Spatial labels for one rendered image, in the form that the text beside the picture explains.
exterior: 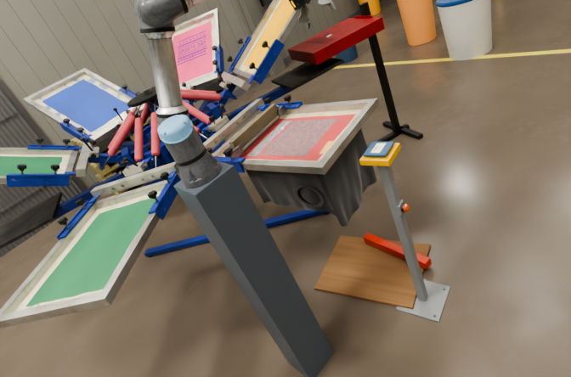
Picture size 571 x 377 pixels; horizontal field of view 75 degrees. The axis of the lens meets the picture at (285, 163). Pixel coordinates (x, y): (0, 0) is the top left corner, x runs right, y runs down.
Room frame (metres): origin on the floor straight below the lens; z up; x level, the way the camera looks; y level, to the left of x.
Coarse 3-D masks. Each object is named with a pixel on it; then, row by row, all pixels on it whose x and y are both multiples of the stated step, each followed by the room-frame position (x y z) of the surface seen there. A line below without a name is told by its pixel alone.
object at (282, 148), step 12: (252, 144) 1.89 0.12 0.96; (276, 144) 1.76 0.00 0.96; (288, 144) 1.70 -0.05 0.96; (300, 144) 1.65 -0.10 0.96; (312, 144) 1.59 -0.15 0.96; (324, 144) 1.54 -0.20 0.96; (240, 156) 1.81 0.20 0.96; (252, 156) 1.75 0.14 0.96; (264, 156) 1.69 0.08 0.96; (276, 156) 1.63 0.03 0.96; (288, 156) 1.58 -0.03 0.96; (300, 156) 1.53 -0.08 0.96; (312, 156) 1.48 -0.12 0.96
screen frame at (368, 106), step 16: (288, 112) 2.09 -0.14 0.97; (304, 112) 2.00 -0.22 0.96; (368, 112) 1.61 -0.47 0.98; (352, 128) 1.51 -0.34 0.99; (224, 144) 1.98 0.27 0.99; (336, 144) 1.42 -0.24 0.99; (256, 160) 1.61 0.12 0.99; (272, 160) 1.54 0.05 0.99; (288, 160) 1.47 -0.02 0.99; (320, 160) 1.35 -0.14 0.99
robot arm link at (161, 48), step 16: (144, 32) 1.37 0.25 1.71; (160, 32) 1.35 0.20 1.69; (160, 48) 1.36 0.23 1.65; (160, 64) 1.36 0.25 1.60; (176, 64) 1.40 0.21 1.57; (160, 80) 1.36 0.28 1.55; (176, 80) 1.37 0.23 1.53; (160, 96) 1.36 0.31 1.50; (176, 96) 1.36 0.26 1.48; (160, 112) 1.35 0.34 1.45; (176, 112) 1.33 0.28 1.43
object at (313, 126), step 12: (288, 120) 2.01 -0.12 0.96; (300, 120) 1.93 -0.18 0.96; (312, 120) 1.86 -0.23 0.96; (324, 120) 1.80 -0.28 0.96; (336, 120) 1.73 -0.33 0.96; (348, 120) 1.67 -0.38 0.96; (264, 132) 1.98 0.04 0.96; (288, 132) 1.84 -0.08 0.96; (300, 132) 1.77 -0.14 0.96; (312, 132) 1.71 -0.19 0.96; (324, 132) 1.66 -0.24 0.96; (336, 132) 1.60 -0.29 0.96
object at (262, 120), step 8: (272, 104) 2.07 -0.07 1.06; (264, 112) 2.00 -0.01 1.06; (272, 112) 2.03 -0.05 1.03; (256, 120) 1.94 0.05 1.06; (264, 120) 1.98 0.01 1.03; (248, 128) 1.88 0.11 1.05; (256, 128) 1.92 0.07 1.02; (240, 136) 1.84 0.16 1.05; (248, 136) 1.87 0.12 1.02; (232, 144) 1.80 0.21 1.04; (240, 144) 1.82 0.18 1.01
